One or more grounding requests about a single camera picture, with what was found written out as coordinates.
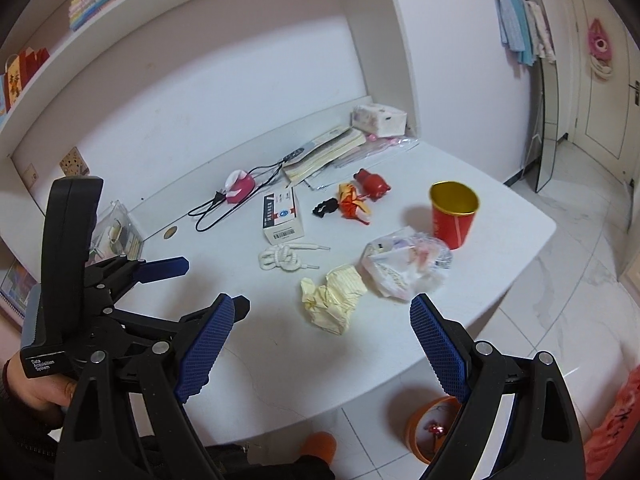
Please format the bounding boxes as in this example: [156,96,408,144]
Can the crumpled yellow lined paper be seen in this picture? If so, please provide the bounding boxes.
[300,264,368,335]

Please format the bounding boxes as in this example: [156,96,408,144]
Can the white door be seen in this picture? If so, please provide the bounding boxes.
[570,0,639,183]

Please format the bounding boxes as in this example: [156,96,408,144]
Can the red bedsheet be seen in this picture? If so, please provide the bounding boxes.
[584,367,639,479]

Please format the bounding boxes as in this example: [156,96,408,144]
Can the black cable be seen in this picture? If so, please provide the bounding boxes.
[188,146,306,233]

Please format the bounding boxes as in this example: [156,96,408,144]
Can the red soft toy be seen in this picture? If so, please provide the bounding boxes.
[354,168,390,200]

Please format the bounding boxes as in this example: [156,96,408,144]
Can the red gold paper cup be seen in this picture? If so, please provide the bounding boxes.
[428,181,480,250]

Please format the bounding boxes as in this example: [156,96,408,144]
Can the white wall shelf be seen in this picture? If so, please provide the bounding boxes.
[1,0,192,158]

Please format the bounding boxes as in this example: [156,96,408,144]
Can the clear plastic sleeve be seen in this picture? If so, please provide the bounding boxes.
[304,136,420,191]

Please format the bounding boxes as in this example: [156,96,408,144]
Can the crumpled white plastic bag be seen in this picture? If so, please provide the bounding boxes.
[360,226,452,301]

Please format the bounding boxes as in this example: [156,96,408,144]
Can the person's left hand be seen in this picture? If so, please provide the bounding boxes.
[6,352,77,414]

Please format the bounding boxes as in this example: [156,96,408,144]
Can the white knotted shoelace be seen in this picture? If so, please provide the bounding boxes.
[258,243,330,272]

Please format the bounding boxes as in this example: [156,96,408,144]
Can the clear acrylic organizer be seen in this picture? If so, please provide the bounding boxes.
[88,200,143,266]

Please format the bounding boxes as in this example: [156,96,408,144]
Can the hanging towels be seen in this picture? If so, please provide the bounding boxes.
[495,0,556,67]

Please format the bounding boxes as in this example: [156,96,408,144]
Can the black hair tie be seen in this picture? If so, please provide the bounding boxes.
[312,197,341,219]

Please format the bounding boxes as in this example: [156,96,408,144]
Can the red gift bags on shelf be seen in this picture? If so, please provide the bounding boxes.
[1,48,49,114]

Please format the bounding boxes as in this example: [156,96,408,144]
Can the pink white small device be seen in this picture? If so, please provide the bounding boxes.
[224,170,256,204]

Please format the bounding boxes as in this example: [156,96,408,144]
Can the white blue medicine box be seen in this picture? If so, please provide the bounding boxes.
[262,188,305,245]

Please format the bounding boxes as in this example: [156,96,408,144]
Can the white tissue pack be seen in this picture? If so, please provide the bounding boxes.
[352,103,408,138]

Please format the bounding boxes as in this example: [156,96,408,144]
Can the standing mirror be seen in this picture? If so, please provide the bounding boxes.
[524,0,560,193]

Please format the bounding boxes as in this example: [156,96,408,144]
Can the stack of notebooks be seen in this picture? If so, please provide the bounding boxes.
[283,126,367,185]

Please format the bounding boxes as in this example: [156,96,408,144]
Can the pink door ornament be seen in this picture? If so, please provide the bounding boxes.
[587,18,613,80]

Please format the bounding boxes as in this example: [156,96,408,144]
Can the orange slipper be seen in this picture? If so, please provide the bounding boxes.
[299,431,337,465]

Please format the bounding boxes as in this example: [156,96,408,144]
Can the orange trash bin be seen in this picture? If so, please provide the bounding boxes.
[404,396,461,465]

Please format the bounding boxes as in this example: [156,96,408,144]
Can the red yellow wrapper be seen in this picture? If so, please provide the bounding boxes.
[337,183,371,226]

